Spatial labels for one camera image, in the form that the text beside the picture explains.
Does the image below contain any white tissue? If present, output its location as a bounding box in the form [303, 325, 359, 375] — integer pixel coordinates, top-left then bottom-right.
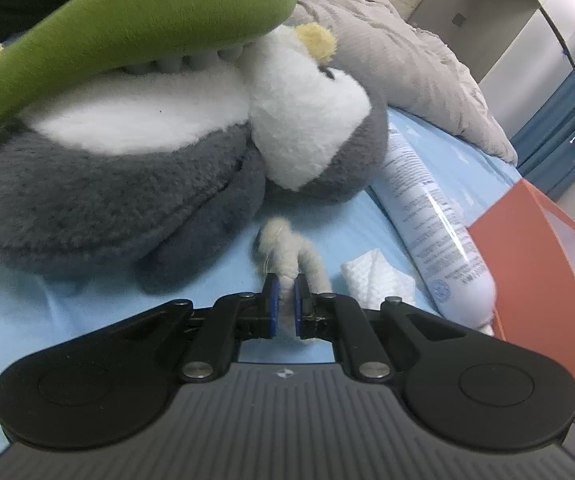
[341, 249, 434, 312]

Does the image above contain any pink cardboard box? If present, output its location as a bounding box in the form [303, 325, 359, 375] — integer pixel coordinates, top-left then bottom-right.
[469, 180, 575, 378]

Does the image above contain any green snake plush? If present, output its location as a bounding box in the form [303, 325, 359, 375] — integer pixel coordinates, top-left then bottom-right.
[0, 0, 297, 124]

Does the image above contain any blue curtain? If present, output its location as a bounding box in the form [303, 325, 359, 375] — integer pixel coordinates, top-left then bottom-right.
[511, 68, 575, 200]

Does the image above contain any grey white penguin plush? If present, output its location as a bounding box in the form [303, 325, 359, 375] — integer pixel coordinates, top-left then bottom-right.
[0, 23, 387, 292]

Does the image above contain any grey duvet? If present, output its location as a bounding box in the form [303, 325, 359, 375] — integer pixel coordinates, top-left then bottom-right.
[289, 0, 517, 165]

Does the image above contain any white spray bottle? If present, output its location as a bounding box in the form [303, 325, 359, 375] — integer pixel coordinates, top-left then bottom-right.
[372, 128, 497, 336]

